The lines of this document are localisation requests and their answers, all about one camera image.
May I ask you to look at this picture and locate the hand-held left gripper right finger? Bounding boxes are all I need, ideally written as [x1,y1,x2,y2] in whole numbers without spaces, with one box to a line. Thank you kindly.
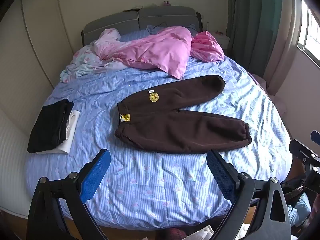
[206,150,292,240]

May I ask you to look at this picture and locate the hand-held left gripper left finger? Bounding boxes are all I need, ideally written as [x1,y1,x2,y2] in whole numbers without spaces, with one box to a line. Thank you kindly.
[26,149,112,240]

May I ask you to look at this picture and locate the brown fleece pants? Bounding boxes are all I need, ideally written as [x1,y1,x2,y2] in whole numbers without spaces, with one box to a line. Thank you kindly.
[114,75,252,154]

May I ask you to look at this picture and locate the dark cloth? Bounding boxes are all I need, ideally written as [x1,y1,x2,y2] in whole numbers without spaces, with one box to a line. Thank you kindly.
[280,174,312,207]

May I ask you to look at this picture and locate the light blue cloth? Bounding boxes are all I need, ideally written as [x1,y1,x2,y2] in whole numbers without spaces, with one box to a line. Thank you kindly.
[287,192,313,229]

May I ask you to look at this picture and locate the bed with blue striped sheet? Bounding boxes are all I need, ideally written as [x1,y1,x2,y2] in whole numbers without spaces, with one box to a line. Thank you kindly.
[24,24,293,230]

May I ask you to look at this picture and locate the folded white garment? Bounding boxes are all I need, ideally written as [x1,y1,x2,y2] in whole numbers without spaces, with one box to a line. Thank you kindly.
[35,110,80,154]

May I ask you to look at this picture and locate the white cloth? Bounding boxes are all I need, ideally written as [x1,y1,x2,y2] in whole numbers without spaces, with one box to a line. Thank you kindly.
[187,225,216,240]

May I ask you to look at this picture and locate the folded black garment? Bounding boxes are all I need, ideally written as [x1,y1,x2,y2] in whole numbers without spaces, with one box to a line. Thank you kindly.
[27,99,74,154]

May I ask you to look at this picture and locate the reddish brown round object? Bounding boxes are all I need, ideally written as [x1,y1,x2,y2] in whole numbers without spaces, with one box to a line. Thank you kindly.
[155,227,188,240]

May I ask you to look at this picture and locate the window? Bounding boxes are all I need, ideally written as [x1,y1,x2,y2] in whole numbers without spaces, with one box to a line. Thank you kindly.
[297,0,320,61]

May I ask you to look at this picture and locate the pale floral blanket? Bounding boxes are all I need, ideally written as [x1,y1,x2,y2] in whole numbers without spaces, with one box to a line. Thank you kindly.
[59,29,130,83]

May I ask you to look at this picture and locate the crumpled pink cloth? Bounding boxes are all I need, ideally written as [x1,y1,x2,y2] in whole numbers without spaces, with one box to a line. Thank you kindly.
[190,31,225,63]

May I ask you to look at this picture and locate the green curtain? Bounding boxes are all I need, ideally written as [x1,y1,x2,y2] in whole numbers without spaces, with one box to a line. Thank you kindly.
[226,0,284,78]

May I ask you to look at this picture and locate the white nightstand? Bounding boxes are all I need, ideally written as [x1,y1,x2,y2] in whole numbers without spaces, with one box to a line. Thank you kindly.
[209,31,230,51]

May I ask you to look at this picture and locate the pink duvet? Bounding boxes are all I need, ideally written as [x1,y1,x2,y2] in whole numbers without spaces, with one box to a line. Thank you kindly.
[94,26,192,80]

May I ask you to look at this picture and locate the grey padded headboard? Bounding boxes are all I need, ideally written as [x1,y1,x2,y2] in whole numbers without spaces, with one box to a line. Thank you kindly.
[81,7,202,47]

